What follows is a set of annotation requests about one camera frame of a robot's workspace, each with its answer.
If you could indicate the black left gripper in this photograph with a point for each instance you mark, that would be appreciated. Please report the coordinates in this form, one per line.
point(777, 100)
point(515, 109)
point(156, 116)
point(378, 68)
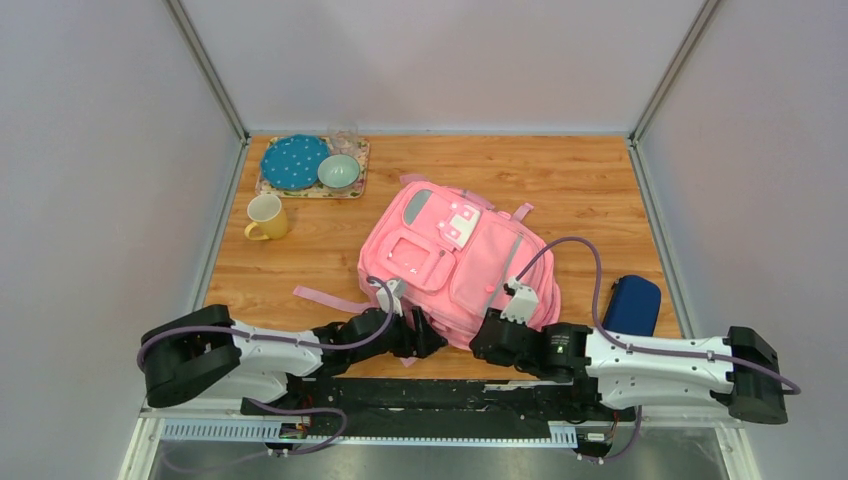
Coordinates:
point(423, 341)

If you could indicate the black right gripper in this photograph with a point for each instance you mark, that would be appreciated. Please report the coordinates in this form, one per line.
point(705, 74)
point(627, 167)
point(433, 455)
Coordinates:
point(495, 315)

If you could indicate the pink backpack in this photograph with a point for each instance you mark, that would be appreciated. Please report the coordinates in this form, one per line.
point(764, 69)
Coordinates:
point(455, 252)

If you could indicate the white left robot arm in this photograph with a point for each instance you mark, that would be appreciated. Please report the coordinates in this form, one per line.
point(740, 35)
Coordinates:
point(207, 357)

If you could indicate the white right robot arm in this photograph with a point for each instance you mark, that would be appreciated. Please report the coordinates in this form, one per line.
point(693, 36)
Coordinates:
point(739, 371)

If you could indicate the blue zip pencil case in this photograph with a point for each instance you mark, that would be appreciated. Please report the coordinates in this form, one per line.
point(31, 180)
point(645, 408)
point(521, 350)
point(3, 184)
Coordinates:
point(634, 306)

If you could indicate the floral tray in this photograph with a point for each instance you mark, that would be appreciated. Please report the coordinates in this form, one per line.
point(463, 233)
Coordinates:
point(317, 190)

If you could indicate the light green bowl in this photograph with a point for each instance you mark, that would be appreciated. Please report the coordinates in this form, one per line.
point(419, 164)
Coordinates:
point(338, 171)

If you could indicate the yellow mug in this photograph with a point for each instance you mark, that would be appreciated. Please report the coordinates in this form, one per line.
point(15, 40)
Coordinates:
point(268, 219)

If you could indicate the clear drinking glass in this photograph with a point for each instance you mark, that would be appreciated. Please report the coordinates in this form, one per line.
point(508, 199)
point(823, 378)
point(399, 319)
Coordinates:
point(343, 137)

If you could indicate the blue dotted plate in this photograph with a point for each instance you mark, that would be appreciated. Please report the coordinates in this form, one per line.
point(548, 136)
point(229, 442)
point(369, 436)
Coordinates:
point(291, 163)

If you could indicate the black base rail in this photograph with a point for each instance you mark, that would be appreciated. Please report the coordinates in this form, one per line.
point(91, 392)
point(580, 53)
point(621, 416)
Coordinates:
point(440, 410)

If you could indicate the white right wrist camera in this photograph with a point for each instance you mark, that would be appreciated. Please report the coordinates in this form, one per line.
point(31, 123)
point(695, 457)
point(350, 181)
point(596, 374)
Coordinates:
point(522, 304)

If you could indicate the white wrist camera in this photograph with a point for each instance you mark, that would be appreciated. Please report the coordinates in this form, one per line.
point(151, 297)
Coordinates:
point(522, 304)
point(389, 295)

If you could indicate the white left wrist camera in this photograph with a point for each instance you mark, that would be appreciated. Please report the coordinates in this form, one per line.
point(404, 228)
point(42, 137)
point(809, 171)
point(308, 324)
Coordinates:
point(389, 295)

